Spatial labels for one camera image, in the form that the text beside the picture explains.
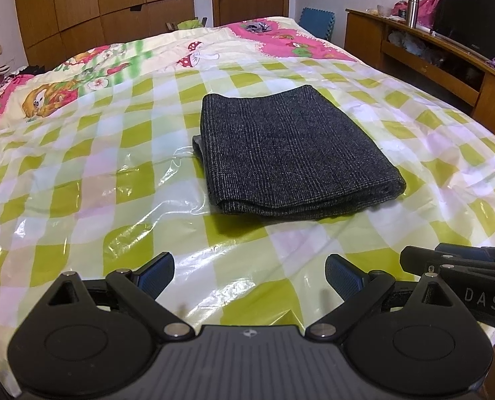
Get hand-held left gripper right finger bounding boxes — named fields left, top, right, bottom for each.
left=306, top=253, right=460, bottom=341

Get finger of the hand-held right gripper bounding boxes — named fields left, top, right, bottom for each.
left=435, top=242, right=495, bottom=263
left=399, top=246, right=495, bottom=276

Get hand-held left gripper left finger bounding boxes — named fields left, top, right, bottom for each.
left=43, top=251, right=196, bottom=341

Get dark grey plaid pants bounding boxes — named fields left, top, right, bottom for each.
left=192, top=84, right=407, bottom=221

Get green checkered plastic sheet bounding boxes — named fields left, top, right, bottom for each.
left=0, top=56, right=495, bottom=388

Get wooden cabinet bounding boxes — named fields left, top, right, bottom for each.
left=345, top=8, right=495, bottom=140

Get cartoon printed quilt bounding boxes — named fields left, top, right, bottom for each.
left=0, top=16, right=367, bottom=134

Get black television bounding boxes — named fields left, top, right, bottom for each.
left=433, top=0, right=495, bottom=61

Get steel thermos bottle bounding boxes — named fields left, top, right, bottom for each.
left=405, top=0, right=420, bottom=28

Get green cloth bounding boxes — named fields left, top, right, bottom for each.
left=176, top=17, right=203, bottom=32

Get blue foam mat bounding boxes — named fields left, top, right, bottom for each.
left=299, top=7, right=336, bottom=42

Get brown wooden wardrobe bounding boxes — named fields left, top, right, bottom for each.
left=13, top=0, right=195, bottom=67

